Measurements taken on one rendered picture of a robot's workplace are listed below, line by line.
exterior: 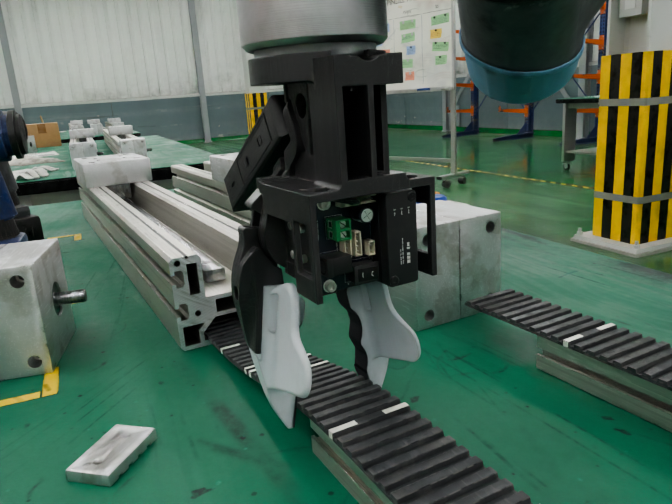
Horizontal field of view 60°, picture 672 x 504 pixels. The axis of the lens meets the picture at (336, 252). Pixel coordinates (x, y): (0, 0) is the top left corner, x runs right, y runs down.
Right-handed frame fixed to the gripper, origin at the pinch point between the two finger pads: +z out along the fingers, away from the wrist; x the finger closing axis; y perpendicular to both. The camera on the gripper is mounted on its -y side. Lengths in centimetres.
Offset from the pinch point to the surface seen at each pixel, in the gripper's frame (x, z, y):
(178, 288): -4.4, -2.8, -18.4
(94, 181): -4, -7, -75
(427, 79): 363, -26, -461
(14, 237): -17, -4, -49
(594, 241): 281, 78, -195
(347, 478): -2.0, 2.1, 6.0
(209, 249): 2.3, -2.3, -31.8
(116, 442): -12.3, 2.2, -5.3
